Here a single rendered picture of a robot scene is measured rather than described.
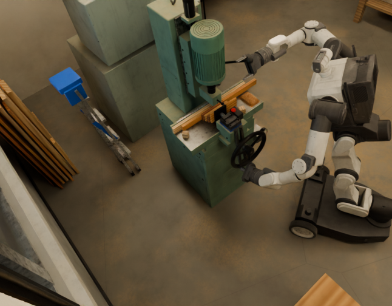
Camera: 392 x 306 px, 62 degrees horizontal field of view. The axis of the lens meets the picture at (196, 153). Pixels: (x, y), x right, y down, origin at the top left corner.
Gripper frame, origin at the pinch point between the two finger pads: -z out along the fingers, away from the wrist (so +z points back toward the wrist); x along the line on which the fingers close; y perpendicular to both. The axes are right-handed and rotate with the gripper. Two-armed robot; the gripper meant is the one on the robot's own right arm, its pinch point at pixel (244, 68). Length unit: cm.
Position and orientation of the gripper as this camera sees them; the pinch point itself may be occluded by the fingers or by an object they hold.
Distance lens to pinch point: 190.0
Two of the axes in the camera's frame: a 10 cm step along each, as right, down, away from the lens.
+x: 4.1, 8.2, 4.0
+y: -4.6, -2.0, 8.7
